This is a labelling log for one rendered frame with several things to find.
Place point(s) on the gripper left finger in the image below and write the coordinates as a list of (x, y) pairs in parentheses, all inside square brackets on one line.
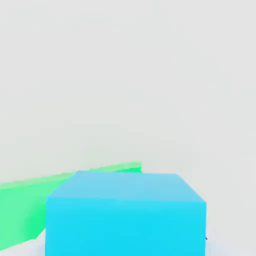
[(39, 247)]

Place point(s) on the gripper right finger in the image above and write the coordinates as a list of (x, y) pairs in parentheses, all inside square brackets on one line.
[(208, 246)]

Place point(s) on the small blue cube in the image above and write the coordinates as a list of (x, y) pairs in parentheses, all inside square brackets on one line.
[(126, 220)]

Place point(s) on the large green box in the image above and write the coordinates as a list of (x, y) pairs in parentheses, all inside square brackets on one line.
[(22, 210)]

